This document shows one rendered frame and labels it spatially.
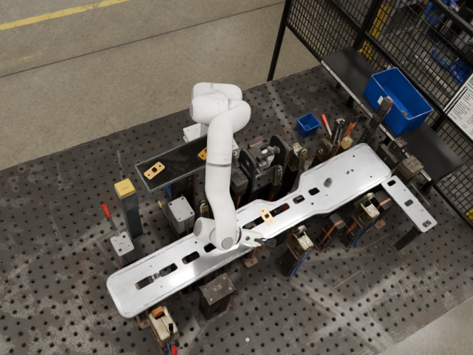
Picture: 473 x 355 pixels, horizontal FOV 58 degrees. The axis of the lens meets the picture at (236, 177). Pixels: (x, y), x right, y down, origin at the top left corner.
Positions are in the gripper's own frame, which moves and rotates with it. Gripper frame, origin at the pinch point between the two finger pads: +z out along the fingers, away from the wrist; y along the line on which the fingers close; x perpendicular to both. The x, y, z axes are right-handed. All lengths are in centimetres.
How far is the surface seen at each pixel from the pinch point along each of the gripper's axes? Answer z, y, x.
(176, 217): -33.1, 17.5, -1.2
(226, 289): -12.5, 1.9, 21.5
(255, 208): 2.3, 17.0, -11.7
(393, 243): 82, 6, -10
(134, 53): -15, 222, -115
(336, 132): 29, 6, -53
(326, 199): 31.8, 5.8, -22.6
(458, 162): 92, -14, -55
